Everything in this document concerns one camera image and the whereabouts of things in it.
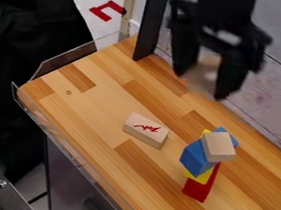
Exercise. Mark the large blue block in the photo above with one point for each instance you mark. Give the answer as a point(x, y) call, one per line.
point(195, 158)

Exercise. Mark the black jacket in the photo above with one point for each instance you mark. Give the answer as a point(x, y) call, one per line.
point(18, 56)

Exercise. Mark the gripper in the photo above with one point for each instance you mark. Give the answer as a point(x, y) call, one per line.
point(249, 37)

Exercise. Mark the wooden post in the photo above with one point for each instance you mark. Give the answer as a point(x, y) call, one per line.
point(128, 5)

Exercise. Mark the black upright bar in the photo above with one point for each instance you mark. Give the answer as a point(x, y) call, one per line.
point(152, 18)

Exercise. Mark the beige wooden cube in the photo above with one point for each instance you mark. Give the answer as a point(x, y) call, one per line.
point(218, 146)

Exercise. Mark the beige block with red mark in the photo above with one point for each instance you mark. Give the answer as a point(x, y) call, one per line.
point(146, 130)

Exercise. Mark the red bracket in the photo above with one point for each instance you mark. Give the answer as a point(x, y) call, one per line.
point(105, 10)

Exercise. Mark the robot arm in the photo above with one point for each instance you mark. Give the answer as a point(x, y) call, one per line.
point(225, 4)

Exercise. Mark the yellow block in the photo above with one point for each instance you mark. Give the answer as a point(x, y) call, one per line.
point(202, 177)

